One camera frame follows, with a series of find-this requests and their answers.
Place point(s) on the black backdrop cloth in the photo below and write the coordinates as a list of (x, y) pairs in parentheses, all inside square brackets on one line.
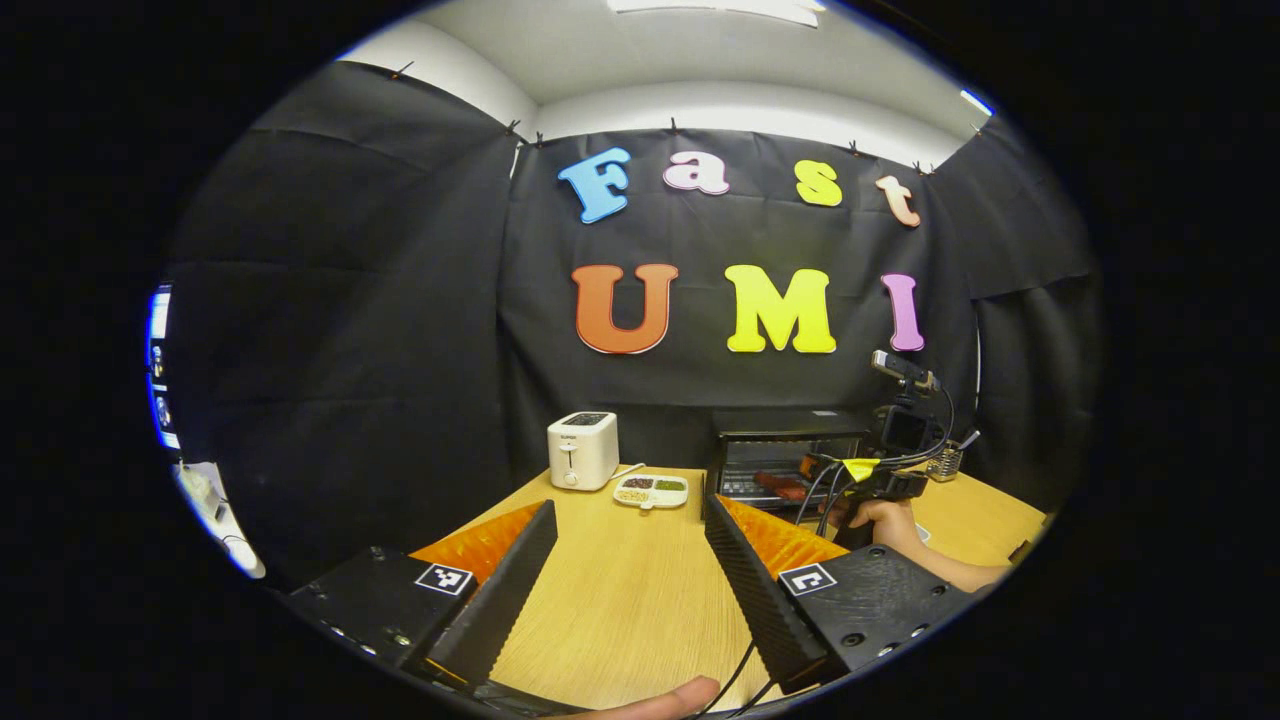
[(400, 300)]

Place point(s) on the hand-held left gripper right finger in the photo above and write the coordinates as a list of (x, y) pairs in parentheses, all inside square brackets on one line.
[(760, 590)]

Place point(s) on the white divided seed dish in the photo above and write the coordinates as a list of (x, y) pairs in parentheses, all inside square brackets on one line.
[(650, 491)]

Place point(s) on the white toaster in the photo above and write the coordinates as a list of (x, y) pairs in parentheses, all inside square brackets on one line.
[(582, 450)]

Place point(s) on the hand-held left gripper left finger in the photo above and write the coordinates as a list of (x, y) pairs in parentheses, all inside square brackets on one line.
[(500, 590)]

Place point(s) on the brown fried meat piece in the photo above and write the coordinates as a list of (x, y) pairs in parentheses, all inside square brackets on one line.
[(780, 486)]

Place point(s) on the computer monitor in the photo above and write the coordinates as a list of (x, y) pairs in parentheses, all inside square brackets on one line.
[(160, 370)]

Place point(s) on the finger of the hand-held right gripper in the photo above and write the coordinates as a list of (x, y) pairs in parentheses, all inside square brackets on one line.
[(815, 465)]

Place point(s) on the black electric oven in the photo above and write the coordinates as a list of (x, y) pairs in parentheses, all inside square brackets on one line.
[(770, 425)]

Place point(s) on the large ceiling light panel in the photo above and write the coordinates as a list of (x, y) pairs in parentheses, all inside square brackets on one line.
[(720, 8)]

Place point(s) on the small ceiling light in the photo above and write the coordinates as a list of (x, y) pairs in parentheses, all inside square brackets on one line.
[(977, 102)]

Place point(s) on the metal mesh cutlery holder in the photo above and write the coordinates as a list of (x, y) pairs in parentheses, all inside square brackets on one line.
[(944, 465)]

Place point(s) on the white side table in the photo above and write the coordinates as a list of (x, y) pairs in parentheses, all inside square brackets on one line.
[(215, 515)]

